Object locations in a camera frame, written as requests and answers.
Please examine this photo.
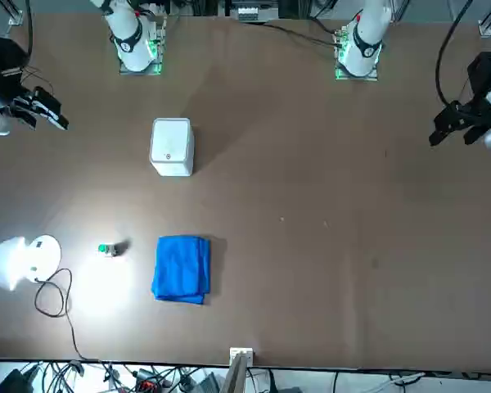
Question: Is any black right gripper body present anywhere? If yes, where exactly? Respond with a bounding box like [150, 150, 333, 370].
[0, 36, 33, 109]

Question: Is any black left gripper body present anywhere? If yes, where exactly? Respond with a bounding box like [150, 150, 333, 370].
[467, 51, 491, 109]

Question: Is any white desk lamp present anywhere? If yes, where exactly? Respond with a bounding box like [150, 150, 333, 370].
[0, 233, 62, 292]

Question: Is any white cube appliance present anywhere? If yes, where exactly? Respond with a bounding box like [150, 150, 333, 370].
[148, 117, 196, 178]

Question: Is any blue folded cloth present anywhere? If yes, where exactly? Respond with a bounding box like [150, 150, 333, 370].
[150, 235, 212, 305]

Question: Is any grey power supply unit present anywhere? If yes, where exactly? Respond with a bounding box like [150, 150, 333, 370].
[236, 4, 280, 22]

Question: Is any black power adapter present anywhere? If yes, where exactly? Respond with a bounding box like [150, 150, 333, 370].
[0, 367, 29, 393]

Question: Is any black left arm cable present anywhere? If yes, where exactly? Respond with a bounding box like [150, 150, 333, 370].
[435, 0, 475, 106]

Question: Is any black base power cable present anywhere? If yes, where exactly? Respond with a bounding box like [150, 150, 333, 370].
[245, 19, 341, 47]

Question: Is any black lamp cable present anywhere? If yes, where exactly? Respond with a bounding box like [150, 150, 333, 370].
[34, 268, 88, 362]

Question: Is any white table edge bracket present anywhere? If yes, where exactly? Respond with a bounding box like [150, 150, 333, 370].
[228, 346, 255, 365]

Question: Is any aluminium post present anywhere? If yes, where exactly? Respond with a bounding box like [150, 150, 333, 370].
[222, 352, 249, 393]

